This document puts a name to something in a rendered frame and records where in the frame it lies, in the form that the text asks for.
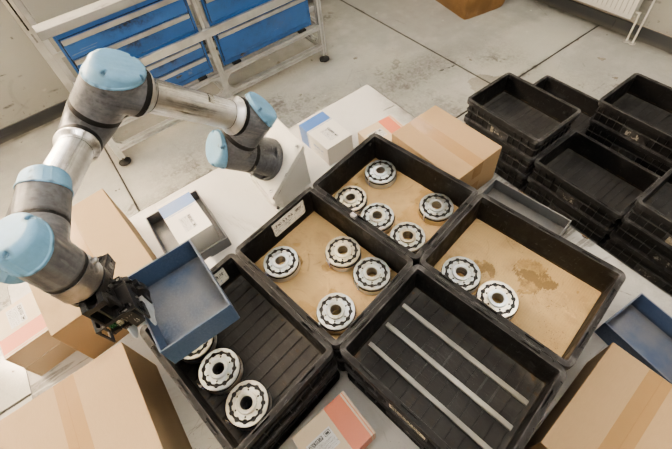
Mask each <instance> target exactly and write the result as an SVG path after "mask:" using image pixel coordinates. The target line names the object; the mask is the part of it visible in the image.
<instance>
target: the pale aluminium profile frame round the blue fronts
mask: <svg viewBox="0 0 672 449"><path fill-rule="evenodd" d="M1 1H2V2H3V4H4V5H5V6H6V8H7V9H8V11H9V12H10V13H11V15H12V16H13V17H14V19H15V20H16V21H17V23H18V24H19V25H20V27H21V28H22V29H23V31H24V32H25V33H26V35H27V36H28V37H29V39H30V40H31V41H32V43H33V44H34V45H35V47H36V48H37V50H38V51H39V52H40V54H41V55H42V56H43V58H44V59H45V60H46V62H47V63H48V64H49V66H50V67H51V68H52V70H53V71H54V72H55V74H56V75H57V76H58V78H59V79H60V80H61V82H62V83H63V84H64V86H65V87H66V89H67V90H68V91H69V93H71V91H72V88H73V86H74V84H75V81H76V79H77V78H75V77H74V75H73V74H72V72H71V71H70V69H69V68H68V67H67V65H66V64H65V62H64V61H63V59H62V58H63V57H65V55H64V54H63V52H62V51H59V52H57V51H56V50H55V48H54V47H53V45H52V44H51V42H50V41H49V40H48V39H46V40H44V41H41V39H40V38H39V37H38V35H37V34H36V32H35V30H34V29H33V27H32V26H33V25H36V24H37V23H36V21H35V20H34V18H33V17H32V16H31V14H30V13H29V11H28V10H27V8H26V7H25V6H24V4H23V3H22V1H21V0H1ZM199 1H201V0H187V3H188V5H192V8H193V11H194V13H195V16H196V18H197V21H198V24H199V25H197V28H198V31H199V32H197V33H195V34H192V35H190V36H188V37H186V38H183V39H181V40H179V41H176V42H174V43H172V44H169V45H167V46H165V47H163V48H160V49H158V50H156V51H153V52H151V53H149V54H146V55H144V56H142V57H140V58H137V59H138V60H139V61H141V62H142V64H143V65H144V66H147V65H149V64H151V63H153V62H156V61H158V60H160V59H163V58H165V57H167V56H169V55H172V54H174V53H176V52H178V51H181V50H183V49H185V48H187V47H190V46H192V45H194V44H196V43H199V42H201V41H203V40H205V42H206V44H205V45H204V47H205V49H206V52H207V51H209V54H208V57H209V60H210V62H211V65H212V67H213V70H214V72H211V73H209V74H206V75H204V76H202V77H200V78H198V80H196V81H194V82H192V83H190V84H188V85H186V86H184V87H188V88H192V89H195V90H197V89H199V88H201V87H203V86H206V85H208V84H210V83H212V82H213V83H214V84H215V85H216V86H217V87H218V88H219V89H220V92H219V93H218V94H216V95H217V96H220V97H224V98H229V97H231V96H233V95H234V94H236V93H238V92H240V91H242V90H244V89H246V88H248V87H250V86H252V85H254V84H256V83H258V82H260V81H262V80H264V79H266V78H268V77H270V76H272V75H274V74H276V73H278V72H280V71H282V70H284V69H286V68H288V67H290V66H292V65H294V64H296V63H298V62H300V61H301V60H303V59H305V58H307V57H309V56H311V55H313V54H315V53H317V52H319V51H320V54H321V55H322V56H321V57H320V58H319V60H320V61H321V62H327V61H329V56H326V55H327V48H326V41H325V33H324V25H323V17H322V9H321V1H320V0H313V6H311V7H309V12H311V11H314V13H315V18H314V17H313V16H311V15H310V19H311V26H309V27H307V28H303V29H301V30H299V31H297V32H296V33H294V34H292V35H290V36H288V37H286V38H284V39H282V40H280V41H278V42H276V43H273V44H271V45H269V46H267V47H265V48H263V49H261V50H259V51H257V52H255V53H253V54H250V55H248V56H246V57H244V58H242V59H238V60H236V61H234V62H232V64H230V65H227V66H225V67H222V64H221V61H220V58H219V56H218V55H219V54H220V53H219V51H218V50H216V47H217V45H216V42H215V40H214V41H213V39H212V36H214V35H216V34H219V33H221V32H223V31H225V30H228V29H230V28H232V27H234V26H237V25H239V24H241V23H243V22H246V21H248V20H250V19H252V18H254V17H257V16H259V15H261V14H263V13H266V12H268V11H270V10H272V9H275V8H277V7H279V6H281V5H284V4H286V3H288V2H290V1H292V0H270V1H268V2H265V3H263V4H261V5H259V6H256V7H254V8H252V9H249V10H247V11H245V12H243V13H240V14H238V15H236V16H233V17H231V18H229V19H227V20H224V21H222V22H220V23H218V24H215V25H213V26H211V27H210V26H209V23H208V21H207V22H206V20H205V17H204V14H203V11H202V9H201V6H200V3H199ZM315 32H317V34H318V38H317V37H316V36H314V35H313V33H315ZM31 34H33V35H34V37H35V38H36V40H37V41H38V42H39V43H36V41H35V40H34V38H33V37H32V36H31ZM304 37H305V38H306V39H307V40H309V41H310V42H312V43H313V44H315V46H313V47H311V48H309V49H307V50H305V51H303V52H301V53H299V54H297V55H295V56H293V57H291V58H289V59H287V60H285V61H283V62H281V63H279V64H277V65H275V66H273V67H271V68H269V69H267V70H264V71H262V72H260V73H258V74H256V75H254V76H252V77H250V78H248V79H246V80H244V81H242V82H240V83H238V84H236V85H233V86H232V85H229V83H228V78H229V76H230V74H231V73H232V72H234V71H236V70H238V69H241V68H243V67H245V66H247V65H249V64H251V63H253V62H255V61H257V60H259V59H261V58H263V57H265V56H267V55H269V54H271V53H273V52H275V51H278V50H280V49H282V48H284V47H286V46H288V45H290V44H292V43H294V42H296V41H298V40H300V39H302V38H304ZM211 58H212V59H211ZM138 118H140V117H133V116H128V115H126V116H125V117H124V119H123V120H122V122H121V124H120V126H119V127H121V126H123V125H125V124H127V123H129V122H131V121H134V120H136V119H138ZM181 121H183V120H180V119H175V118H168V119H166V120H164V121H162V122H160V123H158V124H156V125H154V126H152V127H150V128H148V129H146V130H144V131H142V132H140V133H138V134H136V135H134V136H132V137H130V138H128V139H126V140H124V141H116V140H114V138H113V136H112V137H111V139H110V140H109V141H108V143H107V144H108V145H109V146H110V148H111V149H112V150H113V152H114V153H115V154H116V156H117V157H118V158H119V160H120V161H119V165H120V166H127V165H128V164H130V162H131V158H130V157H125V155H124V154H123V152H122V151H124V150H126V149H127V148H129V147H131V146H133V145H135V144H137V143H139V142H141V141H143V140H145V139H147V138H149V137H151V136H153V135H155V134H157V133H159V132H161V131H163V130H165V129H167V128H169V127H171V126H173V125H175V124H177V123H179V122H181ZM119 127H118V128H119Z"/></svg>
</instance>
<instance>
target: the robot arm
mask: <svg viewBox="0 0 672 449"><path fill-rule="evenodd" d="M147 113H151V114H155V115H160V116H165V117H170V118H175V119H180V120H185V121H190V122H195V123H199V124H204V125H209V126H214V127H219V128H222V130H219V129H217V130H212V131H211V132H210V133H209V135H208V137H207V141H206V157H207V160H208V162H209V163H210V164H211V165H212V166H214V167H218V168H221V169H228V170H234V171H240V172H247V173H249V174H250V175H252V176H254V177H255V178H257V179H259V180H265V181H268V180H271V179H273V178H274V177H275V176H276V175H277V174H278V173H279V171H280V169H281V166H282V162H283V150H282V147H281V145H280V143H279V142H278V141H277V140H276V139H274V138H270V137H264V136H265V135H266V134H267V132H268V131H269V130H270V129H271V128H272V127H273V124H274V123H275V121H276V119H277V115H276V112H275V110H274V109H273V107H272V106H271V105H270V104H269V103H268V102H267V101H266V100H265V99H264V98H263V97H261V96H260V95H258V94H257V93H255V92H248V93H247V94H245V97H240V96H231V97H229V98H224V97H220V96H217V95H213V94H210V93H206V92H202V91H199V90H195V89H192V88H188V87H184V86H181V85H177V84H174V83H170V82H166V81H163V80H159V79H156V78H153V76H152V74H151V73H150V71H148V70H147V69H146V68H145V66H144V65H143V64H142V62H141V61H139V60H138V59H137V58H135V57H131V56H130V54H128V53H126V52H123V51H120V50H117V49H111V48H100V49H96V50H94V51H92V52H90V53H89V54H88V56H87V58H86V60H85V62H84V63H83V64H82V65H81V67H80V71H79V75H78V77H77V79H76V81H75V84H74V86H73V88H72V91H71V93H70V95H69V98H68V99H67V101H66V104H65V107H64V110H63V114H62V117H61V121H60V124H59V126H58V129H57V131H56V133H55V134H54V136H53V139H52V143H53V148H52V150H51V151H50V153H49V155H48V156H47V158H46V160H45V161H44V163H43V164H36V165H31V166H28V167H26V168H24V169H23V170H22V171H20V173H19V174H18V176H17V180H16V183H15V184H14V186H13V189H14V194H13V198H12V201H11V203H10V206H9V208H8V211H7V213H6V215H5V217H4V218H2V219H1V220H0V282H1V283H4V284H21V283H24V282H27V283H28V284H30V285H32V286H34V287H36V288H38V289H40V290H42V291H43V292H45V293H47V294H49V295H50V296H52V297H54V298H56V299H58V300H60V301H62V302H63V303H65V304H71V305H73V306H75V307H79V308H80V311H81V314H82V315H84V316H86V317H87V318H89V319H91V321H92V324H93V327H94V330H95V333H96V334H98V335H100V336H102V337H104V338H106V339H108V340H110V341H112V342H114V343H115V342H116V340H115V338H114V335H116V334H117V333H118V332H120V331H121V330H122V328H124V329H127V330H128V331H129V333H130V334H131V336H132V337H134V338H138V328H137V326H138V325H143V324H146V322H145V317H144V315H145V316H146V317H147V318H148V319H150V321H151V322H152V323H153V324H154V325H155V326H156V325H157V322H156V319H155V309H154V305H153V302H152V300H151V297H150V292H149V290H148V287H147V286H146V285H145V284H144V283H142V282H139V281H138V280H137V279H134V280H133V281H132V280H131V279H128V277H127V276H125V277H120V276H118V277H116V278H115V279H113V276H114V270H115V264H116V262H115V261H114V260H113V258H112V257H111V256H110V255H109V254H108V253H107V254H105V255H103V256H99V257H93V258H92V257H91V256H90V255H88V254H87V253H86V252H84V250H82V249H81V248H79V247H78V246H77V245H75V244H74V243H72V241H71V239H70V236H71V219H72V201H73V199H74V197H75V195H76V192H77V190H78V188H79V186H80V184H81V182H82V180H83V178H84V176H85V174H86V172H87V170H88V168H89V165H90V163H91V162H93V161H95V160H96V159H98V157H99V156H100V154H101V152H102V150H103V148H104V147H105V145H106V144H107V143H108V141H109V140H110V139H111V137H112V136H113V135H114V133H115V132H116V130H117V129H118V127H119V126H120V124H121V122H122V120H123V119H124V117H125V116H126V115H128V116H133V117H143V116H144V115H145V114H147ZM107 327H109V328H110V329H111V330H109V329H107ZM103 330H105V331H107V332H108V335H109V337H108V336H106V335H104V334H102V332H101V331H103ZM113 334H114V335H113Z"/></svg>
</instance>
